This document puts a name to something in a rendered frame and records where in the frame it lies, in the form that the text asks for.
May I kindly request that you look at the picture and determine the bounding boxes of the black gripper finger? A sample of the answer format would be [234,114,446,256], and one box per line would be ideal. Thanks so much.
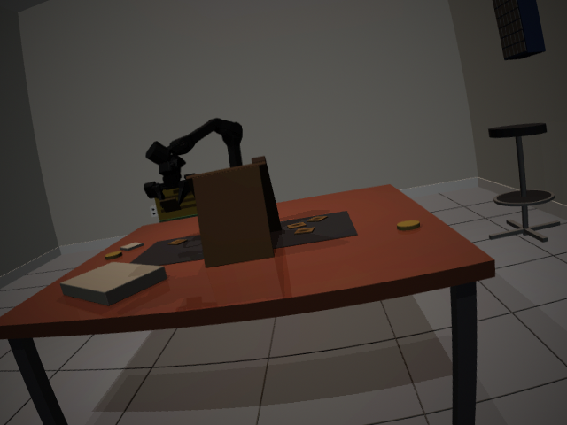
[177,181,191,205]
[151,186,165,201]

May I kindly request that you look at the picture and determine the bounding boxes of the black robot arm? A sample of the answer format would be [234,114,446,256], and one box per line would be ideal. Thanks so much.
[145,118,243,177]

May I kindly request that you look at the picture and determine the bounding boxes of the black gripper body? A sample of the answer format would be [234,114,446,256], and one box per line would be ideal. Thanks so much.
[144,173,195,199]

